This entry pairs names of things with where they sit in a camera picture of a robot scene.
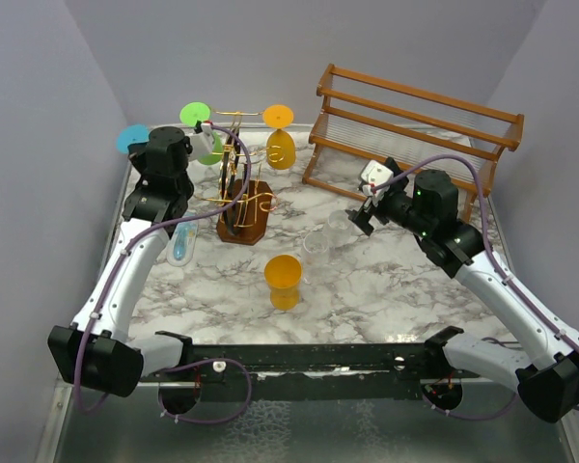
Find gold wire wine glass rack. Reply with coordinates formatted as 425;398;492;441
204;136;277;246

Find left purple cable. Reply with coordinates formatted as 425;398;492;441
72;123;253;425

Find purple cable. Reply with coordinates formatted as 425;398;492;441
373;153;579;422
72;123;253;425

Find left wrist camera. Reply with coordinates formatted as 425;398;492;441
189;121;215;160

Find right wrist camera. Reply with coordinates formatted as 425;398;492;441
359;157;401;198

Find blue plastic wine glass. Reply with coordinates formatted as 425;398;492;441
115;124;150;154

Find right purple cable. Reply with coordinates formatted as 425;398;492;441
373;153;579;422

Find green plastic wine glass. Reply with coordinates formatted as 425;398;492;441
179;101;222;166

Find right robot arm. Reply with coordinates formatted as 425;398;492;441
348;161;579;422

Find clear wine glass rear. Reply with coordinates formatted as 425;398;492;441
323;210;361;249

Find clear wine glass front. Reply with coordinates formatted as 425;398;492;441
301;231;330;284

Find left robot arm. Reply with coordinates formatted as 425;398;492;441
48;126;194;397

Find orange wine glass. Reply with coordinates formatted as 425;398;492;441
262;104;296;170
264;255;302;311

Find black mounting rail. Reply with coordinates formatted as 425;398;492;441
137;341;482;404

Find wooden shelf rack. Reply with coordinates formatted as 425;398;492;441
302;64;525;219

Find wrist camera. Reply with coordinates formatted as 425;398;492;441
189;121;215;160
359;157;401;198

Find orange wine glass front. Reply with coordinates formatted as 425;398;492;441
264;255;302;311

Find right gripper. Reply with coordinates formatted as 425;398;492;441
346;175;432;237

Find clear wine glass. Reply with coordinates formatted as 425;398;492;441
301;231;330;284
323;210;361;249

